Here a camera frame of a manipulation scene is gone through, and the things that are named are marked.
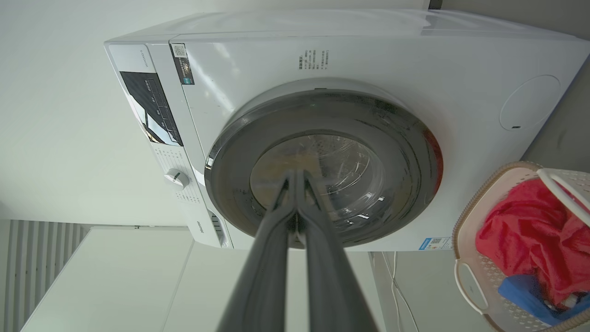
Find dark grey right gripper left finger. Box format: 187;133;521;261
217;169;296;332

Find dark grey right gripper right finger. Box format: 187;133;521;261
295;170;379;332

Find round dark washing machine door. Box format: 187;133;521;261
205;89;444;249

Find white front-load washing machine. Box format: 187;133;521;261
104;9;590;252

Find white cabinet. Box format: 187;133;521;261
20;226;386;332

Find white plastic laundry basket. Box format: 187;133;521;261
453;161;590;332

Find blue garment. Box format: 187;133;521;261
498;275;590;326

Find red garment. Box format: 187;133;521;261
476;178;590;307

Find white slatted radiator panel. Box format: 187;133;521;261
0;219;91;332

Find white power cable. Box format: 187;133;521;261
381;252;420;332

